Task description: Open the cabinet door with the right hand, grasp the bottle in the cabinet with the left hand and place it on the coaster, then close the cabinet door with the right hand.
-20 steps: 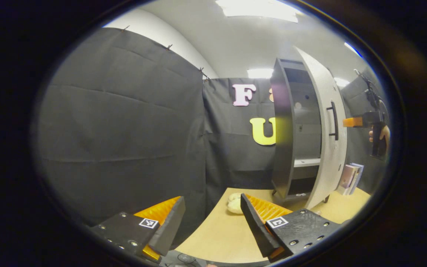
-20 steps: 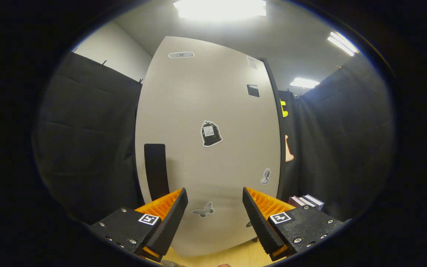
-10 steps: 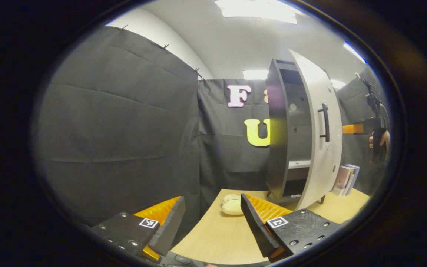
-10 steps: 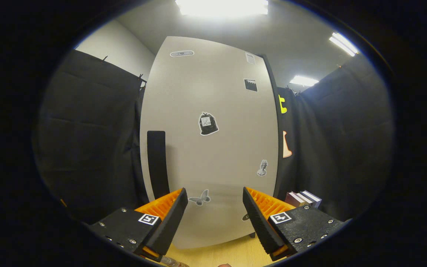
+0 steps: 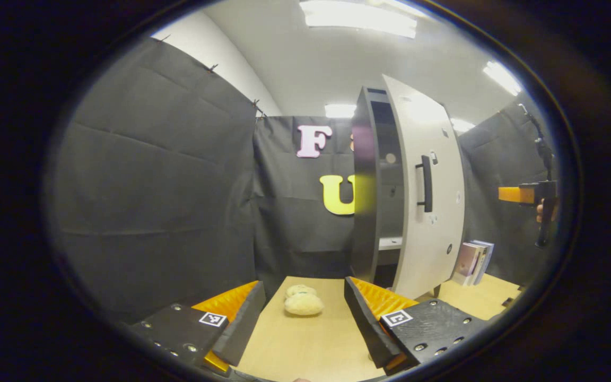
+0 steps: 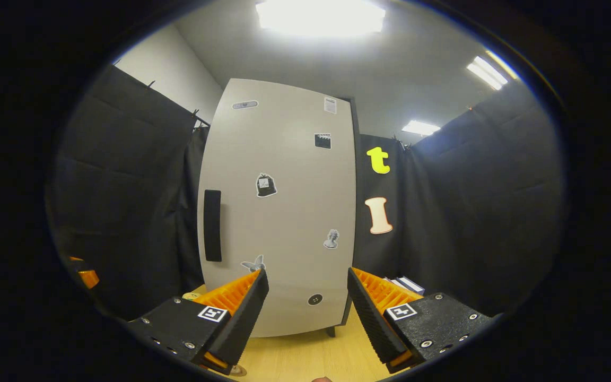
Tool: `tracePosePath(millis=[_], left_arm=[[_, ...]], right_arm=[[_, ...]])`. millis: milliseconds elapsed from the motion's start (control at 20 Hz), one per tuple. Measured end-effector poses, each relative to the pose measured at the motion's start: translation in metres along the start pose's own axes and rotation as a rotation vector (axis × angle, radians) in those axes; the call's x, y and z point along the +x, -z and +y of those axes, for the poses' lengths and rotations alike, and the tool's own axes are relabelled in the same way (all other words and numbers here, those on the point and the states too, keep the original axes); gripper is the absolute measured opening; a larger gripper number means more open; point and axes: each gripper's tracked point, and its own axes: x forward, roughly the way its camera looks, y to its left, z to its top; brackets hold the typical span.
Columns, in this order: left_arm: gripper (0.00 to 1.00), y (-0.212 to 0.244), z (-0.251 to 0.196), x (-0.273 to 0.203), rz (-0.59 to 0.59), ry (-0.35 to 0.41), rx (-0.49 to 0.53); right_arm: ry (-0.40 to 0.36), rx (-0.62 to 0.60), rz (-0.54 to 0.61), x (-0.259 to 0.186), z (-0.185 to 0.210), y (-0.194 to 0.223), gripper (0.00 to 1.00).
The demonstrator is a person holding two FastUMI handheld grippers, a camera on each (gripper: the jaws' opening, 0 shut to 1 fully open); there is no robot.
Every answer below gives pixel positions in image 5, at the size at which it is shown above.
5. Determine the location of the blue-grey book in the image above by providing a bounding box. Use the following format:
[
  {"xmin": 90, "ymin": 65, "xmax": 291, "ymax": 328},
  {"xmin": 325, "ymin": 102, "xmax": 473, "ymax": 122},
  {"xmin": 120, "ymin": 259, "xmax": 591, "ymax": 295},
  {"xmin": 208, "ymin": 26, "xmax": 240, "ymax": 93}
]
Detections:
[{"xmin": 470, "ymin": 240, "xmax": 495, "ymax": 287}]

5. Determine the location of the black door handle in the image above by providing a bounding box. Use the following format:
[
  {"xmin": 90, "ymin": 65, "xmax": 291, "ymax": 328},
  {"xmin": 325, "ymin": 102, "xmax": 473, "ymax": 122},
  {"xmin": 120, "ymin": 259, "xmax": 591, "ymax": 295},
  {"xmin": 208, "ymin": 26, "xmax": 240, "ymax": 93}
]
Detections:
[{"xmin": 416, "ymin": 155, "xmax": 434, "ymax": 213}]

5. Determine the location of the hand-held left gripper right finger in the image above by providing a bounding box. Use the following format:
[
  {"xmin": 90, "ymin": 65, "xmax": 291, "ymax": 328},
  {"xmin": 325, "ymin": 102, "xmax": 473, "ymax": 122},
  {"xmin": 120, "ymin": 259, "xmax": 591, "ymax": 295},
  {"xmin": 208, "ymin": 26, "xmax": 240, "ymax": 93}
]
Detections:
[{"xmin": 344, "ymin": 276, "xmax": 490, "ymax": 377}]

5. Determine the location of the light grey cabinet door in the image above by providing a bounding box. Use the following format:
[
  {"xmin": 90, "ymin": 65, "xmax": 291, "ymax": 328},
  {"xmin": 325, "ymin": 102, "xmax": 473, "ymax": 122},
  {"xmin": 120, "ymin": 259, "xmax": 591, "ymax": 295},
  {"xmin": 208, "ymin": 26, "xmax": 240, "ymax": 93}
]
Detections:
[{"xmin": 382, "ymin": 74, "xmax": 466, "ymax": 301}]

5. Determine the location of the white book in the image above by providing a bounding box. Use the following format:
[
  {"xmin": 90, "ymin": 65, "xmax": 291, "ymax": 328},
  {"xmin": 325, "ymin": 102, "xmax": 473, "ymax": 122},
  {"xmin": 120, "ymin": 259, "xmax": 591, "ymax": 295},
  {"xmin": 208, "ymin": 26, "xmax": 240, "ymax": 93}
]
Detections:
[{"xmin": 465, "ymin": 241, "xmax": 489, "ymax": 287}]

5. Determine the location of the black backdrop cloth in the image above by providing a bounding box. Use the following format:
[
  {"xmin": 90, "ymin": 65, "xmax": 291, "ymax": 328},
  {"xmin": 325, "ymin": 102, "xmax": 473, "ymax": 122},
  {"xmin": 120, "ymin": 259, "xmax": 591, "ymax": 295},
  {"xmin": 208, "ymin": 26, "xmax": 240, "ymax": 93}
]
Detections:
[{"xmin": 46, "ymin": 37, "xmax": 558, "ymax": 324}]

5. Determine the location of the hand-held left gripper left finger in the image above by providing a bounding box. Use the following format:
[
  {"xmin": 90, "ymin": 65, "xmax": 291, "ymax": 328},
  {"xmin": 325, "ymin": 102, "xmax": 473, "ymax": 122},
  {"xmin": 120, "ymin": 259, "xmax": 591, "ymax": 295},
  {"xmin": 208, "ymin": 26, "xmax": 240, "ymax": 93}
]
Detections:
[{"xmin": 129, "ymin": 281, "xmax": 267, "ymax": 378}]

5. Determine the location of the cream plush toy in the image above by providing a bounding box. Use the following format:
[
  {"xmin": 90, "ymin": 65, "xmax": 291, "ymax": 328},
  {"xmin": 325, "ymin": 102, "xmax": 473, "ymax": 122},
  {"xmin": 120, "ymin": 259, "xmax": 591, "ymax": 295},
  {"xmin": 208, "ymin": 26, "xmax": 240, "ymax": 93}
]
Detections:
[{"xmin": 284, "ymin": 284, "xmax": 325, "ymax": 317}]

